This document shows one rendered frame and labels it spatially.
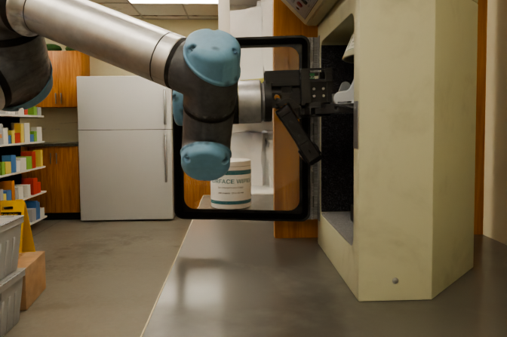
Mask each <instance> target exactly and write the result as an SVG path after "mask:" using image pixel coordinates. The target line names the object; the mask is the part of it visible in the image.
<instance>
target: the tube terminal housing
mask: <svg viewBox="0 0 507 337"><path fill-rule="evenodd" d="M477 3H478V0H338V1H337V2H336V4H335V5H334V6H333V7H332V8H331V9H330V10H329V12H328V13H327V14H326V15H325V17H324V18H323V19H322V20H321V22H320V23H319V24H318V36H320V68H321V46H322V45H348V43H349V41H350V38H351V37H352V34H353V33H354V101H358V149H354V219H353V244H352V245H350V244H349V243H348V242H347V241H346V240H345V239H344V238H343V237H342V236H341V234H340V233H339V232H338V231H337V230H336V229H335V228H334V227H333V226H332V225H331V224H330V223H329V222H328V221H327V220H326V219H325V218H324V217H323V216H322V214H321V213H323V212H321V161H320V221H318V244H319V245H320V247H321V248H322V250H323V251H324V252H325V254H326V255H327V257H328V259H329V260H330V261H331V262H332V264H333V266H334V267H335V269H336V270H337V271H338V272H339V274H340V276H341V277H342V278H343V280H344V281H345V282H346V284H347V285H348V287H349V289H350V290H351V291H352V293H353V294H354V295H355V297H356V299H357V300H358V301H360V302H363V301H393V300H423V299H433V298H434V297H436V295H438V294H439V293H440V292H442V291H443V290H445V289H446V288H447V287H448V286H449V285H451V284H452V283H453V282H454V281H456V280H457V279H459V278H460V277H461V276H463V275H464V274H465V273H466V272H467V271H469V270H470V269H471V268H473V259H474V217H475V135H476V94H477V52H478V4H477Z"/></svg>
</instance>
